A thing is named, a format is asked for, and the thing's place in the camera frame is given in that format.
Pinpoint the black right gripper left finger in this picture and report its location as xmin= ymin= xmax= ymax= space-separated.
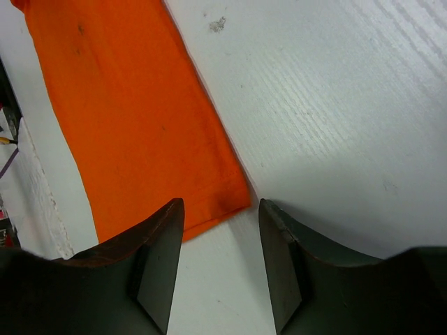
xmin=1 ymin=199 xmax=184 ymax=334

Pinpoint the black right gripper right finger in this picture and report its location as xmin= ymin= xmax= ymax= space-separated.
xmin=258 ymin=199 xmax=446 ymax=334

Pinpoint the orange t shirt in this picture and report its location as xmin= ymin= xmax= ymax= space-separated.
xmin=14 ymin=1 xmax=251 ymax=241

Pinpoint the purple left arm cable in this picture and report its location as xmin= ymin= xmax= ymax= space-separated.
xmin=0 ymin=146 xmax=20 ymax=179

